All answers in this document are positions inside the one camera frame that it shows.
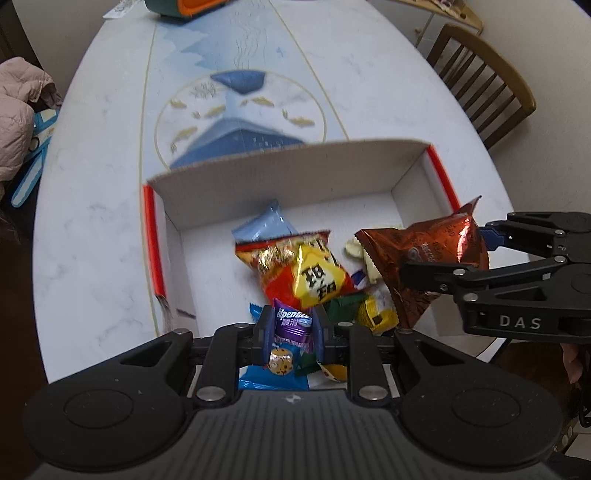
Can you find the reddish brown snack bag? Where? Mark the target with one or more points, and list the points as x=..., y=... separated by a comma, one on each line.
x=415, y=244

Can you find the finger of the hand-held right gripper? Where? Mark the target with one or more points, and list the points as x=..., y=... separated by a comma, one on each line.
x=491, y=237
x=429, y=276

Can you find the person's right hand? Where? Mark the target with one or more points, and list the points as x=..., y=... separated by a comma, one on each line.
x=577, y=362

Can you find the white cardboard box red edges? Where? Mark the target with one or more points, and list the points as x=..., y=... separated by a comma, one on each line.
x=207, y=258

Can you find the wooden chair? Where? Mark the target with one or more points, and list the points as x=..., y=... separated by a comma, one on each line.
x=503, y=74

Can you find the purple candy packet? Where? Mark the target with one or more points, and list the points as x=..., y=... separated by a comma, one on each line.
x=291, y=327

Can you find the foil wrapped candy ball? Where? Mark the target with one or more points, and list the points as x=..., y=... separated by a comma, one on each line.
x=280, y=362

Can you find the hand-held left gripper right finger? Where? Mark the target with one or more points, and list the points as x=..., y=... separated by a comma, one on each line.
x=321, y=337

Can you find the dark blue snack packet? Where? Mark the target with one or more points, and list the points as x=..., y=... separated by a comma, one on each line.
x=258, y=381

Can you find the light blue snack packet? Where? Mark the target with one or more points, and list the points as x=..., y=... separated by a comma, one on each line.
x=265, y=226

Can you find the blue white plastic frame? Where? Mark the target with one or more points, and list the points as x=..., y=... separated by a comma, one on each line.
x=27, y=180

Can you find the red yellow snack bag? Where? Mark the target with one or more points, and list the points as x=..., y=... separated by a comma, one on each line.
x=286, y=281

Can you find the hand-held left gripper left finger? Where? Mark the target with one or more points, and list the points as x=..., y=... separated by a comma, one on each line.
x=265, y=334

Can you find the pink jacket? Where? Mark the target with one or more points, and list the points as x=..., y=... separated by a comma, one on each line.
x=18, y=115

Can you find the orange green tissue box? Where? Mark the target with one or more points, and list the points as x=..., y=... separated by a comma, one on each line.
x=194, y=7

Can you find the green snack packet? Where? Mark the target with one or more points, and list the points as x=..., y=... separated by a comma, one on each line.
x=344, y=307

